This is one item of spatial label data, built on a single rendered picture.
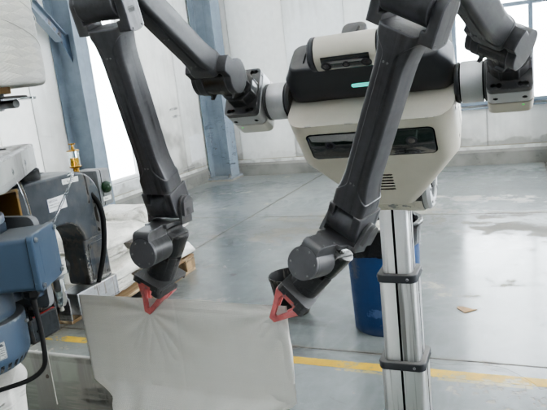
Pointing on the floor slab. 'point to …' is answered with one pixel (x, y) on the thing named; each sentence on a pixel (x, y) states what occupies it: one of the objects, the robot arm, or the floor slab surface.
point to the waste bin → (369, 270)
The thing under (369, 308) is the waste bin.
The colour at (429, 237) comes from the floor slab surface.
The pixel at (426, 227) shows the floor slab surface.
